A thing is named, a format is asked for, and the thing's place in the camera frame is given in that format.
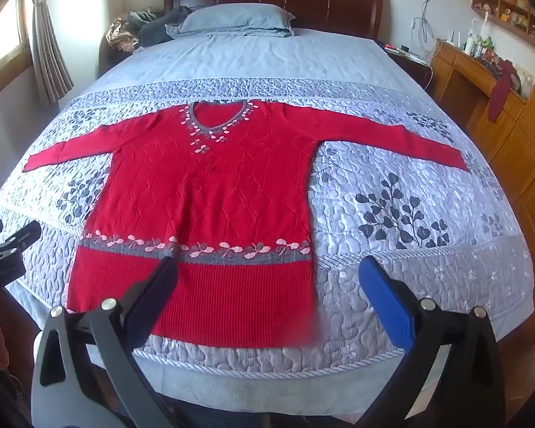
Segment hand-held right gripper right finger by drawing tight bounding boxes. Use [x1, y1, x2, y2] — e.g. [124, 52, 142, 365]
[358, 255, 506, 428]

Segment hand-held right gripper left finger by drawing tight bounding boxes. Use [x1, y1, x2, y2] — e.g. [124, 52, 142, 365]
[30, 255, 181, 428]

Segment red knitted sweater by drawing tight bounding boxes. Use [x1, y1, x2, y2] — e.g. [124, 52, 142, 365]
[23, 100, 469, 351]

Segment dark clothes pile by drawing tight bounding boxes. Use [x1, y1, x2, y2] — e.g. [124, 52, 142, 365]
[138, 6, 192, 48]

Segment beige curtain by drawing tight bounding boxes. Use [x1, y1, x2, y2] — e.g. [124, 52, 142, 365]
[24, 0, 75, 107]

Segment window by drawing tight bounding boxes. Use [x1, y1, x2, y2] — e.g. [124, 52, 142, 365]
[0, 0, 33, 112]

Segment wooden desk cabinet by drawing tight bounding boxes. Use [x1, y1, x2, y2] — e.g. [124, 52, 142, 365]
[430, 42, 535, 277]

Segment golden brown cloth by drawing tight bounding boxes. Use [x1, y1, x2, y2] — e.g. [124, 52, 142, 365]
[106, 11, 140, 52]

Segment dark nightstand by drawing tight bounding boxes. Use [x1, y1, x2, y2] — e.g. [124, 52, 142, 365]
[377, 40, 434, 95]

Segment dark red hanging cloth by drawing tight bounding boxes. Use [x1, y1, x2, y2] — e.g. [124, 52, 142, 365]
[488, 59, 516, 122]

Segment grey patterned quilt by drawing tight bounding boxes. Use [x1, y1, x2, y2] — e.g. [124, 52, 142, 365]
[0, 27, 535, 411]

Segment folded grey sheet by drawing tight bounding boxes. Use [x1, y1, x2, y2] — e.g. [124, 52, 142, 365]
[166, 24, 295, 42]

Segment grey pillow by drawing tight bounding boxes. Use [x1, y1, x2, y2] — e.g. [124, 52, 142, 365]
[178, 4, 296, 35]

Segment dark wooden headboard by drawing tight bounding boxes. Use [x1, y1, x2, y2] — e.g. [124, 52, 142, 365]
[99, 0, 384, 68]

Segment hanging wall cables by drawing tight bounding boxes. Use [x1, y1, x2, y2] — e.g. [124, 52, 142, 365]
[411, 0, 438, 64]

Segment wooden wall shelf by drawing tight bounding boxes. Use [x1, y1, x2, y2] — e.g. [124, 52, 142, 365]
[470, 0, 535, 46]

